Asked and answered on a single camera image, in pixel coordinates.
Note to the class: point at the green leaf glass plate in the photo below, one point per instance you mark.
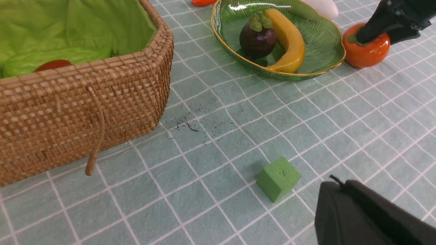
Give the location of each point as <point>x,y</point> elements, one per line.
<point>322,38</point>

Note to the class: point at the woven wicker basket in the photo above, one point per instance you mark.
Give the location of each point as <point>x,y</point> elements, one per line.
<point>54,117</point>

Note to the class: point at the yellow toy banana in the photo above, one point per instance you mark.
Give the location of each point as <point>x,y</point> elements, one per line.
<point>291,40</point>

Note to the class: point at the orange toy persimmon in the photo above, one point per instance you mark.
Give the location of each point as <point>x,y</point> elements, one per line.
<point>365,55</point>

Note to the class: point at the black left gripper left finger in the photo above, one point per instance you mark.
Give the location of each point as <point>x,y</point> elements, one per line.
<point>350,213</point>

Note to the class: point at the orange toy carrot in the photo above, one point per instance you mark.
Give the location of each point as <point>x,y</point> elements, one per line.
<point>202,3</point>

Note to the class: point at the green checkered tablecloth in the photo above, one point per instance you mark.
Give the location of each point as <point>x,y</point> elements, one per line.
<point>192,181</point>

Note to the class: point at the green toy bitter gourd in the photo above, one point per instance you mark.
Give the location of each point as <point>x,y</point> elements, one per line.
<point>22,64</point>

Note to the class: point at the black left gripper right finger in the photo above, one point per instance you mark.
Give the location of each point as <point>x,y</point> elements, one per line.
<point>401,20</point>

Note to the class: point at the white toy radish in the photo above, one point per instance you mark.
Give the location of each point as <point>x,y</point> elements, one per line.
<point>325,8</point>

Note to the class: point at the purple toy mangosteen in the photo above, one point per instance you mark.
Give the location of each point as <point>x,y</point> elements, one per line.
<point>258,38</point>

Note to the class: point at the green foam cube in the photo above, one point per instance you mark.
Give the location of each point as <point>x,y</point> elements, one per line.
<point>278,178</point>

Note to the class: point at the red toy bell pepper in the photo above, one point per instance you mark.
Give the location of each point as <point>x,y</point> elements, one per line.
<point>54,64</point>

